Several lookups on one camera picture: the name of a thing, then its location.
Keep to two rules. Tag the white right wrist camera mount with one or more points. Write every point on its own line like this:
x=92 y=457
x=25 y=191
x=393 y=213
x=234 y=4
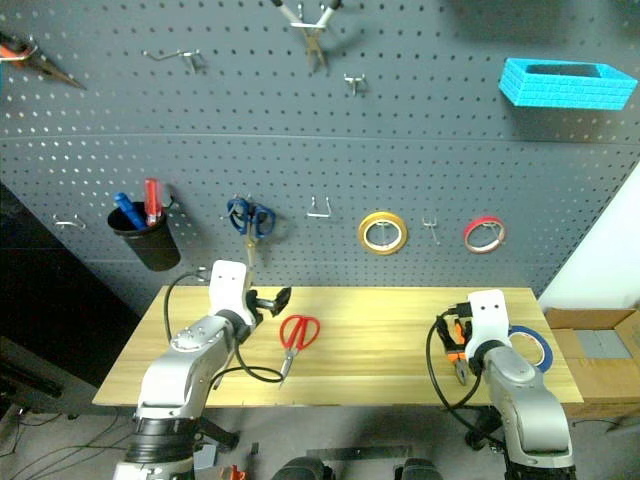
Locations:
x=487 y=320

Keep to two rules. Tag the red tape roll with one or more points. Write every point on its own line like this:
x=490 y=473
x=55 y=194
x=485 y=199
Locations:
x=482 y=220

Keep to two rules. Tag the yellow tape roll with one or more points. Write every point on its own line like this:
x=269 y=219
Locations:
x=382 y=216

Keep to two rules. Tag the black plastic cup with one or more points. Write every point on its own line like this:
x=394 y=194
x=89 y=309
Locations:
x=155 y=250

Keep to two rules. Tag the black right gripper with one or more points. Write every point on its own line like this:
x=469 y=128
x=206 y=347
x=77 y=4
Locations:
x=466 y=335

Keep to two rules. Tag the black table leg foot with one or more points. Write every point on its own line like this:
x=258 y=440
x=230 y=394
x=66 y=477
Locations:
x=482 y=430
x=220 y=434

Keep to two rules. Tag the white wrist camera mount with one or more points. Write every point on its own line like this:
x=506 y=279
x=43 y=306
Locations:
x=487 y=320
x=227 y=287

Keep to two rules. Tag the black cabinet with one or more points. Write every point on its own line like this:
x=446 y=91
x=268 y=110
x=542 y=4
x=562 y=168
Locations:
x=50 y=300

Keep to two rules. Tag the grey metal pegboard wall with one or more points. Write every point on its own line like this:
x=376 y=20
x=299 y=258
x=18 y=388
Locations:
x=350 y=150

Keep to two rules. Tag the orange black pliers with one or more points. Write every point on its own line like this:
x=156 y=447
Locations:
x=454 y=357

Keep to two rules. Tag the open cardboard box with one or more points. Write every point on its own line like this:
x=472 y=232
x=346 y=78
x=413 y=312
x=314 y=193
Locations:
x=590 y=385

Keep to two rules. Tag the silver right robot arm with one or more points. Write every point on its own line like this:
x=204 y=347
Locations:
x=525 y=400

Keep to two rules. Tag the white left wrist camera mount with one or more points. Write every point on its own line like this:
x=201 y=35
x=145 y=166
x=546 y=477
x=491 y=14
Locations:
x=227 y=287

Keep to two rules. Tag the needle nose pliers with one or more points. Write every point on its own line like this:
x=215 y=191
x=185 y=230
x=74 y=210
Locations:
x=314 y=50

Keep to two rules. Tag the dark metal floor strip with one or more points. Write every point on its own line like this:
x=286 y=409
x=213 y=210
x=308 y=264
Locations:
x=360 y=452

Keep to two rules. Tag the silver pliers holder hook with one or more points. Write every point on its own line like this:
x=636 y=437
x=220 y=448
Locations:
x=319 y=215

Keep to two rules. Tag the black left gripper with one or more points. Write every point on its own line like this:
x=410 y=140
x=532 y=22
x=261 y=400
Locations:
x=254 y=312

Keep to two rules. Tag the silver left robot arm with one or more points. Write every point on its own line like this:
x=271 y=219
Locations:
x=170 y=380

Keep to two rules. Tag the blue tape roll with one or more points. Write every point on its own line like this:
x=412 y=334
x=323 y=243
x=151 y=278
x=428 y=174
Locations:
x=548 y=352

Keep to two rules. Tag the dark rounded shape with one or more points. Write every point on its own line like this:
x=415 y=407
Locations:
x=417 y=470
x=302 y=470

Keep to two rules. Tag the cyan foam box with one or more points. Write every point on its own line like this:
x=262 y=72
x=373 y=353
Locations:
x=565 y=95

